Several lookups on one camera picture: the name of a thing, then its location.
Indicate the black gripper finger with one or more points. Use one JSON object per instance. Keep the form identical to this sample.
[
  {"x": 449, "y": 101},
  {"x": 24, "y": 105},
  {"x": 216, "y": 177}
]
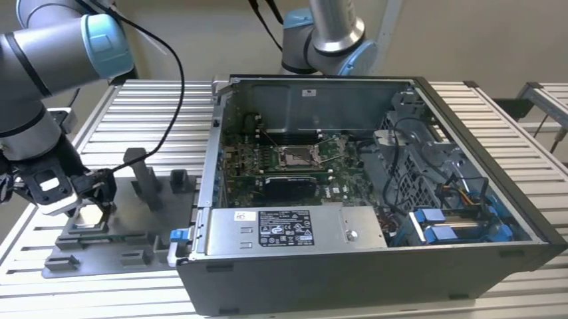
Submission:
[{"x": 104, "y": 187}]

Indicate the silver CPU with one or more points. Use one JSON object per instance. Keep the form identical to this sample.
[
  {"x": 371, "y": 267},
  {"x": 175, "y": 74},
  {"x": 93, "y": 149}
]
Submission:
[{"x": 91, "y": 217}]

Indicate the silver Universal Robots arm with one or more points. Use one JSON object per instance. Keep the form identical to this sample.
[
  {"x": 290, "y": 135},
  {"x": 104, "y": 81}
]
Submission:
[{"x": 48, "y": 63}]

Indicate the CPU socket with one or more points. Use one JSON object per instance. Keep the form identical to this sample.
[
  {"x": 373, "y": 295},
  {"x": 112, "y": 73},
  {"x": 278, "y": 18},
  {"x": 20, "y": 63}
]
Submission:
[{"x": 294, "y": 159}]

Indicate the grey plastic parts rack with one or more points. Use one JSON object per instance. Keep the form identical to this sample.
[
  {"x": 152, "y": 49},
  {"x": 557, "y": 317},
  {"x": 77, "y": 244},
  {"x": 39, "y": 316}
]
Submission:
[{"x": 124, "y": 222}]

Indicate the blue case latch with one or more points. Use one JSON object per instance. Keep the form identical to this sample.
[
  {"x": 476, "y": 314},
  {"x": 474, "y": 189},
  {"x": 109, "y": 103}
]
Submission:
[{"x": 177, "y": 236}]

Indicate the black graphics card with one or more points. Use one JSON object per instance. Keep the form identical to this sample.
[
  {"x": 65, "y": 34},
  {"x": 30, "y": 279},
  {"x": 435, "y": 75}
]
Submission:
[{"x": 288, "y": 191}]

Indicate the silver power supply unit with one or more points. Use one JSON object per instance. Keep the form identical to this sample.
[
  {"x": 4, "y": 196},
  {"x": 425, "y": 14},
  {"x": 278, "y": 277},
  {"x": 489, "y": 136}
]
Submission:
[{"x": 327, "y": 229}]

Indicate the green motherboard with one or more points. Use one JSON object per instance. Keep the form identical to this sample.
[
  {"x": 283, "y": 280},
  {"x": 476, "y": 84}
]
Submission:
[{"x": 350, "y": 186}]

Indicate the blue disk carrier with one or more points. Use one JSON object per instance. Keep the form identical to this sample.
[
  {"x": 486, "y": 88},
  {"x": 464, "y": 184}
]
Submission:
[
  {"x": 441, "y": 233},
  {"x": 430, "y": 215}
]

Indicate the grey metal drive cage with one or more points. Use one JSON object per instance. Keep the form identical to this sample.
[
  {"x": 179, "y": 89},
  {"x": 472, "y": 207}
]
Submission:
[{"x": 438, "y": 156}]

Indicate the metal slat side table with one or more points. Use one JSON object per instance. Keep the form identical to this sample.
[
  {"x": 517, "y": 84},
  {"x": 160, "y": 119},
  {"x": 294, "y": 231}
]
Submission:
[{"x": 554, "y": 96}]

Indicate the large white wrist camera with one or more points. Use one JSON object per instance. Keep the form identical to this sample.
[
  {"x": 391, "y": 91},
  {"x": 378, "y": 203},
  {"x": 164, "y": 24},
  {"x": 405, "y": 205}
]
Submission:
[{"x": 53, "y": 204}]

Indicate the small white wrist camera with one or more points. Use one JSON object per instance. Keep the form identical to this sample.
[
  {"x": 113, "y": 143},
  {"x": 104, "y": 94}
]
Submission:
[{"x": 61, "y": 121}]

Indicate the black frame post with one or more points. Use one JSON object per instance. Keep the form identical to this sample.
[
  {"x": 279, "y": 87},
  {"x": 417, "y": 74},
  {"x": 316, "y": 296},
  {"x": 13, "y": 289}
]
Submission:
[{"x": 103, "y": 6}]

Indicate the blue plastic bay rail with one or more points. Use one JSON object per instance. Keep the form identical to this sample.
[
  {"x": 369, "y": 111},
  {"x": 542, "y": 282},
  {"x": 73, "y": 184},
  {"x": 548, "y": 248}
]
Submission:
[{"x": 498, "y": 229}]

